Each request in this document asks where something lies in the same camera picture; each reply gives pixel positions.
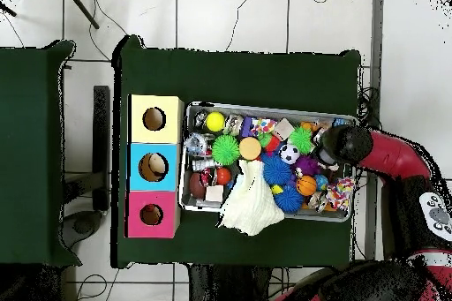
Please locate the multicoloured spiky caterpillar toy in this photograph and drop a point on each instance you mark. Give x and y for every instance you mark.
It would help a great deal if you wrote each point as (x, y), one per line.
(270, 140)

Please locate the cream and mint cloth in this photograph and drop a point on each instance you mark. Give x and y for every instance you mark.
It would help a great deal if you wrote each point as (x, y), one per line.
(254, 202)

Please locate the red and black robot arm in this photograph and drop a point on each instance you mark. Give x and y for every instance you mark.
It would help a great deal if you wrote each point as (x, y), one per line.
(388, 156)

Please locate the wooden box with three holes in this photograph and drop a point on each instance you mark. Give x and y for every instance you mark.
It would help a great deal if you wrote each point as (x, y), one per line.
(169, 131)

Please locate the large green spiky ball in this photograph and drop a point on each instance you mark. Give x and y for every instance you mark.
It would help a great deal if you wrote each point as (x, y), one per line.
(225, 150)

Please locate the round orange sponge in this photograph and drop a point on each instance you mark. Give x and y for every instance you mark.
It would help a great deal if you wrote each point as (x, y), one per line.
(250, 148)

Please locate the yellow ball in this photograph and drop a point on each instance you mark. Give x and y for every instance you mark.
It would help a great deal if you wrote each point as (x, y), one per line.
(215, 121)

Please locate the blue spiky toy with eyes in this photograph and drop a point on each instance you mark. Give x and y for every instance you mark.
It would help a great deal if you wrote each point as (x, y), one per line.
(276, 169)

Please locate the plain wooden cube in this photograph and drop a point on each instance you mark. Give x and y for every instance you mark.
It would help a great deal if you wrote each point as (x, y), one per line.
(283, 129)

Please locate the black and white soccer ball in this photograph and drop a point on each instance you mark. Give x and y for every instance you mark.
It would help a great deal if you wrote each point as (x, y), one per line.
(289, 153)

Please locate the dark green tablecloth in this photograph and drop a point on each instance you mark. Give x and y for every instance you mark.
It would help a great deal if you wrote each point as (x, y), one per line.
(229, 75)
(28, 156)

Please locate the blue spiky rubber ball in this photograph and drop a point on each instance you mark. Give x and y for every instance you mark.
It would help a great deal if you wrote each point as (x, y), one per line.
(289, 198)

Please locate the purple spiky rubber toy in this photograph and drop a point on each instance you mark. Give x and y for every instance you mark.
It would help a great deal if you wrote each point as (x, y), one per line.
(306, 165)

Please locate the orange toy basketball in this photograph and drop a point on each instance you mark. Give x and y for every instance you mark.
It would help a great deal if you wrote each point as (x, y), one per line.
(306, 185)

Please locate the black monitor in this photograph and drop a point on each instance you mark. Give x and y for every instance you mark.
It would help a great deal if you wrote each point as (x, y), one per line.
(101, 145)

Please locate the black tripod leg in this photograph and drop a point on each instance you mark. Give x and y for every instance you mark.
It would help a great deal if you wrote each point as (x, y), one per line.
(81, 6)

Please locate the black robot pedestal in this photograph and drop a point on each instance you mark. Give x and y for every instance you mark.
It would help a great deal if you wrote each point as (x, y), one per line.
(229, 287)

